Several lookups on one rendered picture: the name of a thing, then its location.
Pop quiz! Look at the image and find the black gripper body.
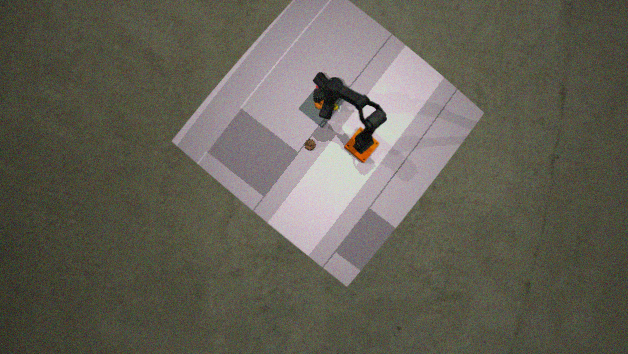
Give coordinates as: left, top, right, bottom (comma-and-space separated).
319, 97, 336, 119

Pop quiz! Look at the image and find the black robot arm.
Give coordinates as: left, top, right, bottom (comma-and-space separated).
313, 72, 387, 154

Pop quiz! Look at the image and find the tan gear with dark brown hub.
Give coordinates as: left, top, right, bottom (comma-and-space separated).
304, 139, 316, 150

